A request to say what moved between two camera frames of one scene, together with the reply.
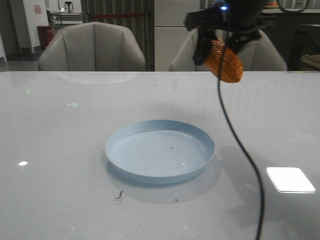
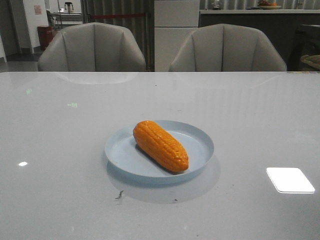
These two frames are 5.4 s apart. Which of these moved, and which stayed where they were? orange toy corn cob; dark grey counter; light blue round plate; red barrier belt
Moved: orange toy corn cob
Stayed: light blue round plate; red barrier belt; dark grey counter
